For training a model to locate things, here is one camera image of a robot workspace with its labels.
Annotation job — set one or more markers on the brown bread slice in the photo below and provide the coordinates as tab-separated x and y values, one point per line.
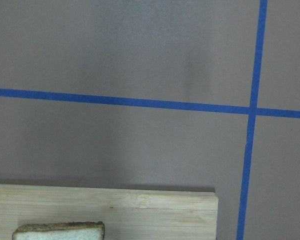
61	231

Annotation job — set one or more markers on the wooden cutting board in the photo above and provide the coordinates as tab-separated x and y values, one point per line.
126	213

